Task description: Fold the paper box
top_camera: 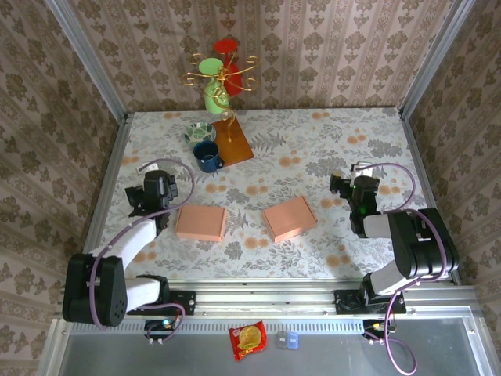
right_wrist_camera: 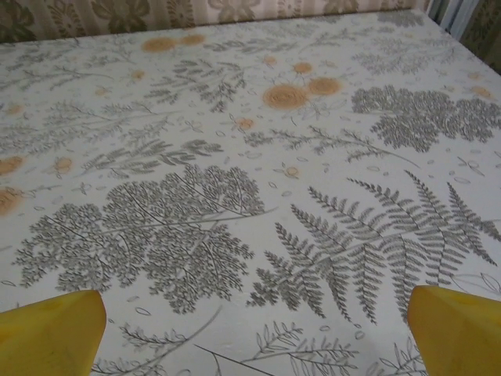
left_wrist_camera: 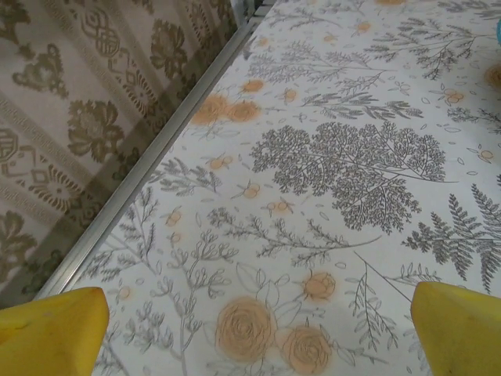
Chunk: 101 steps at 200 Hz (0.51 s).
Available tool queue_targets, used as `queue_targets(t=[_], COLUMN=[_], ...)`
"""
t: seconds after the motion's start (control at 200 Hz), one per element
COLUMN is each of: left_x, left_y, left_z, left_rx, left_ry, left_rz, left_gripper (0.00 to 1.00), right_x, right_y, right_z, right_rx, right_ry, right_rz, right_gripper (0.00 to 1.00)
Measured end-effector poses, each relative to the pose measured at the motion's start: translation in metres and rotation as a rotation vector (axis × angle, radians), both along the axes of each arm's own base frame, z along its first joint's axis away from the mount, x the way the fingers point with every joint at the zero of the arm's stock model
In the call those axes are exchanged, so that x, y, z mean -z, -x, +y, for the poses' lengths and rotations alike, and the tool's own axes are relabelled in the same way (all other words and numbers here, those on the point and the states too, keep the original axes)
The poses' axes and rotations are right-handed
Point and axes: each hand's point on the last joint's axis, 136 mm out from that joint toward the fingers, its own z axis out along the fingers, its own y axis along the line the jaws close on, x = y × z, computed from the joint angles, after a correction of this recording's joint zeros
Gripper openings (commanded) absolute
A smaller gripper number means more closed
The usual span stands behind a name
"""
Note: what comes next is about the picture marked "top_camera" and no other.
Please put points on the brown cardboard mailer box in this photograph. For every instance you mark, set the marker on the brown cardboard mailer box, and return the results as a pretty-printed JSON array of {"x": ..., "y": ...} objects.
[
  {"x": 201, "y": 223},
  {"x": 289, "y": 219}
]

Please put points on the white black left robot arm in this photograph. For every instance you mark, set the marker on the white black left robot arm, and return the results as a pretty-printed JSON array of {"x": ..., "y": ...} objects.
[{"x": 133, "y": 239}]

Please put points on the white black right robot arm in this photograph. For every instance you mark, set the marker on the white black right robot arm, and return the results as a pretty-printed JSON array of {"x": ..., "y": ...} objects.
[{"x": 422, "y": 243}]

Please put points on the dark blue enamel mug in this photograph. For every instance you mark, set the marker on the dark blue enamel mug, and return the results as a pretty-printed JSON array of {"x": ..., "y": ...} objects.
[{"x": 205, "y": 154}]

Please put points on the green leaf print bowl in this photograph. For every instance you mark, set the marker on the green leaf print bowl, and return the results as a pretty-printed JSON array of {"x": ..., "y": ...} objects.
[{"x": 199, "y": 132}]

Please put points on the floral print table cover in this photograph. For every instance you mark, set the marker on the floral print table cover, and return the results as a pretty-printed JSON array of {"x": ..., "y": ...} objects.
[{"x": 297, "y": 258}]

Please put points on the green plastic cup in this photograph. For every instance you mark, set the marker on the green plastic cup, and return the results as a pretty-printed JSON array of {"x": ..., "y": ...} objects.
[{"x": 213, "y": 103}]

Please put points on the small black controller board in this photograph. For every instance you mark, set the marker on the small black controller board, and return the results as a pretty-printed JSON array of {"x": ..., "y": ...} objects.
[
  {"x": 375, "y": 326},
  {"x": 160, "y": 325}
]

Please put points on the red plastic cup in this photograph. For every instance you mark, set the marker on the red plastic cup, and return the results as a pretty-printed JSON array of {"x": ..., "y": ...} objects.
[{"x": 234, "y": 78}]

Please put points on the grey metal shelf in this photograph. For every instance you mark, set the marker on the grey metal shelf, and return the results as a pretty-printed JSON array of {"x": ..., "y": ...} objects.
[{"x": 117, "y": 356}]

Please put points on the blue small plastic case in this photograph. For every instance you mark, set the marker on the blue small plastic case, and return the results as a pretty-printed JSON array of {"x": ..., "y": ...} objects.
[{"x": 293, "y": 341}]

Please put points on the clear small plastic case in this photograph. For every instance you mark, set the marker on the clear small plastic case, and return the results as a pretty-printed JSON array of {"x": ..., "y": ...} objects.
[{"x": 282, "y": 341}]

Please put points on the red snack packet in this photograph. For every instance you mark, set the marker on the red snack packet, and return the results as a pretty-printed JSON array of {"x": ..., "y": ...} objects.
[{"x": 248, "y": 340}]

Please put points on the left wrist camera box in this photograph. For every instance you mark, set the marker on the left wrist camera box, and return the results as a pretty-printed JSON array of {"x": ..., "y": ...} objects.
[{"x": 152, "y": 167}]

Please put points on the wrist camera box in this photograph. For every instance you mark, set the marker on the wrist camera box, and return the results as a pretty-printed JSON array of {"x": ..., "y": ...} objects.
[
  {"x": 152, "y": 167},
  {"x": 362, "y": 169}
]

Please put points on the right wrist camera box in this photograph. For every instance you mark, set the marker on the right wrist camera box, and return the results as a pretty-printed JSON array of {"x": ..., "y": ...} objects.
[{"x": 362, "y": 169}]

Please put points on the aluminium table side rail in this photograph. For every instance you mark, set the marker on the aluminium table side rail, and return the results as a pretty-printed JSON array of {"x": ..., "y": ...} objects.
[
  {"x": 103, "y": 196},
  {"x": 430, "y": 196}
]

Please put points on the aluminium frame post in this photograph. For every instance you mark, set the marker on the aluminium frame post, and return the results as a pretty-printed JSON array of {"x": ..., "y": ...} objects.
[
  {"x": 87, "y": 58},
  {"x": 436, "y": 58}
]

